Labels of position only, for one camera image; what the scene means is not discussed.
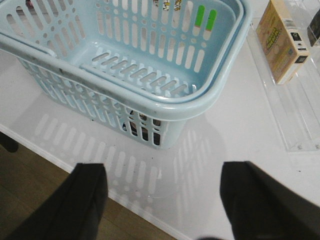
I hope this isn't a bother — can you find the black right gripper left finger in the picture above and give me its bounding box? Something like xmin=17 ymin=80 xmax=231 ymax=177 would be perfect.
xmin=6 ymin=163 xmax=108 ymax=240

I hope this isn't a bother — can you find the black tissue pack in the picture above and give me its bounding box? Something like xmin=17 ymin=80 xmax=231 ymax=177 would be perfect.
xmin=121 ymin=110 xmax=162 ymax=146

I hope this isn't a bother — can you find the light blue plastic basket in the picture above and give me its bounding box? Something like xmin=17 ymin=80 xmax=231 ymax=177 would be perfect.
xmin=0 ymin=0 xmax=252 ymax=149

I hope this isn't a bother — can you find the beige cartoon snack box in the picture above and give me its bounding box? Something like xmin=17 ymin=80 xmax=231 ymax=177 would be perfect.
xmin=256 ymin=0 xmax=310 ymax=85

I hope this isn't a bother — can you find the clear acrylic right shelf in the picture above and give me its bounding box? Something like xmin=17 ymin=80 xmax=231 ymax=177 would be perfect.
xmin=247 ymin=0 xmax=320 ymax=152

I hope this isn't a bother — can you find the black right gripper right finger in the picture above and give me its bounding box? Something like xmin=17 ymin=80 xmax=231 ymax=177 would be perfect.
xmin=219 ymin=161 xmax=320 ymax=240

